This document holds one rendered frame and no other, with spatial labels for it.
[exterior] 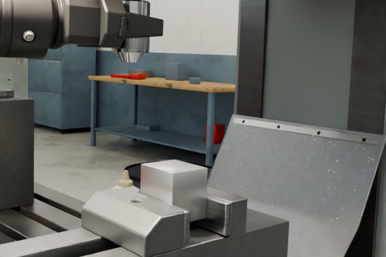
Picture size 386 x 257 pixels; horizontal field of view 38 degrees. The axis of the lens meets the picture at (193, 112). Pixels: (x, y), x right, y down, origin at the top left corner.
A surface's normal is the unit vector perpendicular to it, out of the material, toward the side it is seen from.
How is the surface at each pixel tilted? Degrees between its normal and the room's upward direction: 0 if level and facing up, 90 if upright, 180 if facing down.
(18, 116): 90
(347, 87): 90
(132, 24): 90
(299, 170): 63
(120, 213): 40
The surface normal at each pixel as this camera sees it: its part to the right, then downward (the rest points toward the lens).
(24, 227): 0.04, -0.99
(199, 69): -0.73, 0.05
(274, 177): -0.65, -0.40
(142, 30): 0.49, 0.11
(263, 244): 0.66, 0.11
